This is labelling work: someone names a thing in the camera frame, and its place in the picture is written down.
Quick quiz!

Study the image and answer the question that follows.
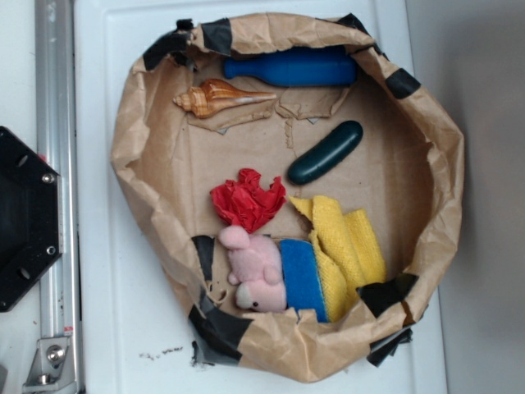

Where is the dark green plastic pickle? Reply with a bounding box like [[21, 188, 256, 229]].
[[287, 121, 363, 186]]

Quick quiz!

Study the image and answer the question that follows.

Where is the crumpled red paper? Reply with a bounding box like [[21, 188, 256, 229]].
[[210, 168, 286, 233]]

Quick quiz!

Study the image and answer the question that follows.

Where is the brown paper bag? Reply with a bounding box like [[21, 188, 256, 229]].
[[111, 13, 464, 383]]

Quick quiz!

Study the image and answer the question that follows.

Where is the pink plush pig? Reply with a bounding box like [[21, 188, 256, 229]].
[[218, 225, 287, 313]]

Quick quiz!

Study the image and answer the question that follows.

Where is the blue sponge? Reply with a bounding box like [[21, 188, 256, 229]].
[[280, 239, 328, 323]]

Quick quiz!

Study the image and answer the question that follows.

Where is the yellow cloth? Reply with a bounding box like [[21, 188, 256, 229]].
[[289, 195, 387, 323]]

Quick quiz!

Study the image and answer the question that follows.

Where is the brown conch seashell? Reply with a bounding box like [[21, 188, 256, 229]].
[[172, 79, 276, 119]]

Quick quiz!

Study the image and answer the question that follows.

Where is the blue plastic bottle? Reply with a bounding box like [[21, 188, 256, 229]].
[[224, 46, 358, 87]]

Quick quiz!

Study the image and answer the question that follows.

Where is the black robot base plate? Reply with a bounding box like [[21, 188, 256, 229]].
[[1, 126, 62, 313]]

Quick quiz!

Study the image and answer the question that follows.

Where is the aluminium rail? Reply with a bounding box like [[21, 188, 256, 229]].
[[34, 1, 85, 393]]

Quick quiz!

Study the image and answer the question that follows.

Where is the metal corner bracket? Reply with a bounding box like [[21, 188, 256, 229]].
[[22, 337, 78, 393]]

